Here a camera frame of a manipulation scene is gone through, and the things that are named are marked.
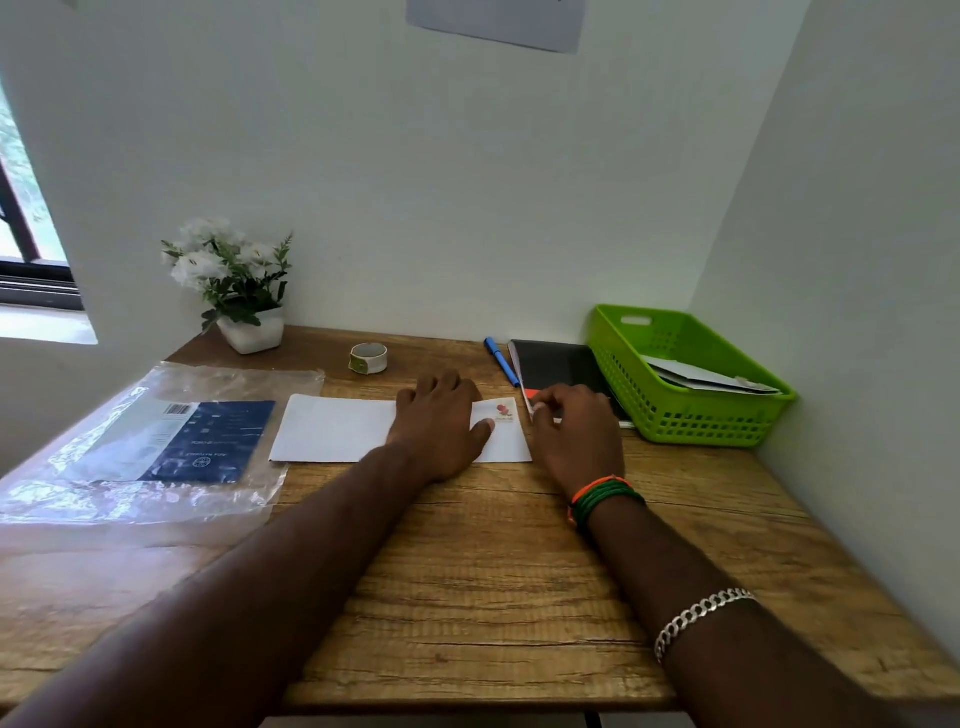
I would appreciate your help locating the person's left hand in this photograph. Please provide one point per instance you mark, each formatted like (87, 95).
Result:
(439, 431)

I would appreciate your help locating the window with metal bars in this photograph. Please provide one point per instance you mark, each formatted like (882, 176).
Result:
(34, 247)

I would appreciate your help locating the paper notice on wall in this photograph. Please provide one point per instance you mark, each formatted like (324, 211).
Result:
(499, 22)

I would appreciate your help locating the blue pen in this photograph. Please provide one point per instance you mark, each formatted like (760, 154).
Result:
(502, 361)

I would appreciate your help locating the orange and green thread wristbands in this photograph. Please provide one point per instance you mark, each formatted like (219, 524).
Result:
(604, 499)

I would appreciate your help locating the small stamp sticker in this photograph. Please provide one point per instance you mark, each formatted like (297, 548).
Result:
(503, 411)

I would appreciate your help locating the clear plastic envelope wrapper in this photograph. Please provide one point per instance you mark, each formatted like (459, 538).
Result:
(135, 457)

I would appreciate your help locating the person's right forearm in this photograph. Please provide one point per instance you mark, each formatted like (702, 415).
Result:
(720, 622)

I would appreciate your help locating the white flower plant in pot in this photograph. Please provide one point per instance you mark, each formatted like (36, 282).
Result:
(236, 277)

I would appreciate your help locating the small tape roll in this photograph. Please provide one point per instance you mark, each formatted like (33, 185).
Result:
(368, 358)

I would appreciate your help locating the envelopes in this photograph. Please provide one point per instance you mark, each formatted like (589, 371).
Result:
(705, 373)

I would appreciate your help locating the green plastic basket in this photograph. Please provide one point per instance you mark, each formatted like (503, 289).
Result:
(690, 420)

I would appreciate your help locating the black metal desk frame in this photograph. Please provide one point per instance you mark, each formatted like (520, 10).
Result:
(592, 720)

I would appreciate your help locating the person's left forearm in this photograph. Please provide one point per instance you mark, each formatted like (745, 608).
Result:
(217, 607)

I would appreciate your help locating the person's right hand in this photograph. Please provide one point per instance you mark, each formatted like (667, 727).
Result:
(577, 442)

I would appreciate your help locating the black notebook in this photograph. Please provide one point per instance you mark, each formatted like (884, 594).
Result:
(555, 367)

